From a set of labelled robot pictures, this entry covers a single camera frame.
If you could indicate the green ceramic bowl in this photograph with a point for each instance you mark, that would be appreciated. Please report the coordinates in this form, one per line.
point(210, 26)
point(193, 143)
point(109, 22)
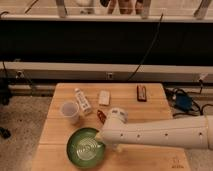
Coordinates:
point(83, 150)

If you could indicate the black caster wheel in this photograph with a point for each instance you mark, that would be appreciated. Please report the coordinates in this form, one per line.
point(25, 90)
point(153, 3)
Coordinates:
point(5, 133)

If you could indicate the white rectangular box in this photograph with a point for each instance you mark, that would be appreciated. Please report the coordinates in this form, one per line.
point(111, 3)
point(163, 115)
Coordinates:
point(104, 98)

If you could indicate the grey metal rail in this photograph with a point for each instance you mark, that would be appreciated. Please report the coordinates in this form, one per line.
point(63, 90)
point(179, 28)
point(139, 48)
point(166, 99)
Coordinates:
point(109, 72)

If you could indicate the blue power box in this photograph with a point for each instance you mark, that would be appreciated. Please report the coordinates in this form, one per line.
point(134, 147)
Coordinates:
point(183, 101)

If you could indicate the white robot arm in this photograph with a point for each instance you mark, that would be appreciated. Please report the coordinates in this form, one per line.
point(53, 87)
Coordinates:
point(189, 132)

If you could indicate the red chili pepper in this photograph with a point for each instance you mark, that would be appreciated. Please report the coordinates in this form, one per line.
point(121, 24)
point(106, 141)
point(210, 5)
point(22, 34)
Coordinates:
point(101, 116)

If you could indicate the dark red rectangular case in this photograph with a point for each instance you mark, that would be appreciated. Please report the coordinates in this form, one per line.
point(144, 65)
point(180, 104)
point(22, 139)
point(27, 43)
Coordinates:
point(141, 93)

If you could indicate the white tube bottle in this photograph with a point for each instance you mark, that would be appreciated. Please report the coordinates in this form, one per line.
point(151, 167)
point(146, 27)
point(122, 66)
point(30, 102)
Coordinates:
point(83, 101)

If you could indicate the clear plastic measuring cup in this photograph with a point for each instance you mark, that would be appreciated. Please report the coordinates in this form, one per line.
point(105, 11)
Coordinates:
point(70, 110)

